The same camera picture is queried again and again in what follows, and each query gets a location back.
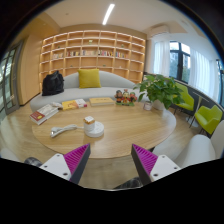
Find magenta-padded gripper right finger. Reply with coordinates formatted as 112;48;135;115
130;143;182;186

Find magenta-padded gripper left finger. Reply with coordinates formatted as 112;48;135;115
39;143;92;185

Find white chair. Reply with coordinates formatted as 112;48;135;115
151;119;224;169

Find round white power strip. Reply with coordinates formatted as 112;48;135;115
83;120;105;139

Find open book with red cover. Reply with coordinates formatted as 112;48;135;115
29;103;60;126

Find yellow orange book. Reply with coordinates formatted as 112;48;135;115
61;99;79;111

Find lime green chair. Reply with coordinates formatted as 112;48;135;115
173;82;195;116
194;104;223;136

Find white red book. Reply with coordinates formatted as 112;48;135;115
74;98;88;109

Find flat yellow book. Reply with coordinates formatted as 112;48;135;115
88;96;116;107

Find green potted plant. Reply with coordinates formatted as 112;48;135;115
133;73;185;112

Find three colourful figurines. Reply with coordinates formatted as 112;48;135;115
114;89;138;107

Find black backpack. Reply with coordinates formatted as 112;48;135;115
41;70;65;97

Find yellow cushion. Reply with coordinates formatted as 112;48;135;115
77;68;102;89

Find grey curved sofa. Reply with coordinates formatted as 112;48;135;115
29;70;149;113

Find white curtain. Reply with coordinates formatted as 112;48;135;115
189;48;218;101
153;40;171;77

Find black framed window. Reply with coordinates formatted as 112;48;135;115
169;40;192;84

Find wooden shelf unit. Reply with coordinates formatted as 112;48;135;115
38;29;147;84

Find white air conditioner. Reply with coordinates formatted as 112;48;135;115
148;24;171;38

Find long ceiling light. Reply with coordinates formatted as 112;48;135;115
101;3;116;26

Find white power strip cable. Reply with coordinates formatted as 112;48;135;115
49;123;85;139

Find glass door with dark frame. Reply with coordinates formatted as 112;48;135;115
0;39;24;116

